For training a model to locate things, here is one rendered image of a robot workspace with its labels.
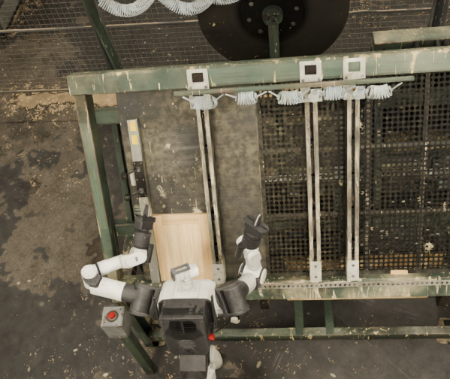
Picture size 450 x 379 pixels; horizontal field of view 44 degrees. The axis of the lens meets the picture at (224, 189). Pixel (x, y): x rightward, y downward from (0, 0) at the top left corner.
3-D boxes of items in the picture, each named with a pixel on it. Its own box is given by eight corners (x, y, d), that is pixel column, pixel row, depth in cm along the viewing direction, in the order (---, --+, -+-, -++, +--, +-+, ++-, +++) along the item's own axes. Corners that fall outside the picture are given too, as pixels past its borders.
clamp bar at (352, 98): (342, 274, 304) (347, 298, 281) (340, 55, 260) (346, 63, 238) (360, 274, 302) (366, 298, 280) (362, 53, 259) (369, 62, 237)
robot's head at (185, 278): (200, 282, 258) (197, 267, 254) (180, 289, 255) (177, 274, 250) (194, 274, 263) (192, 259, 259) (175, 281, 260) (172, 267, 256)
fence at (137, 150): (153, 279, 317) (152, 283, 313) (128, 118, 282) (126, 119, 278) (161, 279, 316) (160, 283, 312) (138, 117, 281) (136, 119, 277)
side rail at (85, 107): (113, 274, 325) (108, 285, 315) (80, 89, 285) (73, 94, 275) (123, 274, 324) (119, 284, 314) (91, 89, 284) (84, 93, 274)
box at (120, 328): (109, 338, 313) (100, 326, 298) (113, 319, 320) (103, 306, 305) (130, 338, 311) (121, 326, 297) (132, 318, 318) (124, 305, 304)
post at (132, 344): (146, 374, 374) (115, 333, 314) (147, 365, 378) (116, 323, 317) (155, 374, 374) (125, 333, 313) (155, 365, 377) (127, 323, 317)
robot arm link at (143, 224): (129, 213, 276) (125, 237, 276) (143, 217, 270) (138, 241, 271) (148, 214, 286) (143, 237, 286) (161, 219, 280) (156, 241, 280)
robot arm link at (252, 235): (262, 238, 242) (257, 253, 252) (273, 224, 248) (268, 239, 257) (239, 222, 246) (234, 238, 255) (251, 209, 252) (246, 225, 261)
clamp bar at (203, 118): (212, 277, 312) (206, 301, 290) (189, 65, 269) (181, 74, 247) (229, 277, 311) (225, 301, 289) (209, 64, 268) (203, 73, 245)
